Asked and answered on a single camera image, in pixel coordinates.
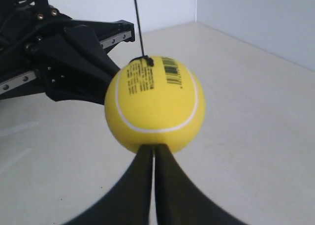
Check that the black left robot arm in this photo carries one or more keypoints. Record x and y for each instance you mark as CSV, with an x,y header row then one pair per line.
x,y
17,3

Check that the yellow tennis ball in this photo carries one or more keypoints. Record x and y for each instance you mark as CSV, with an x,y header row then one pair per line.
x,y
159,104

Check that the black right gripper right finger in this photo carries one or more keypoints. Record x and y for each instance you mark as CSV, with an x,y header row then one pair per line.
x,y
178,200

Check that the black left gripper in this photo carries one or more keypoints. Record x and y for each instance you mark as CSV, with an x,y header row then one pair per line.
x,y
34,42

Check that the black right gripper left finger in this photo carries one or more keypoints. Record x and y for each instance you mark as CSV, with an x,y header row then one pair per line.
x,y
128,201

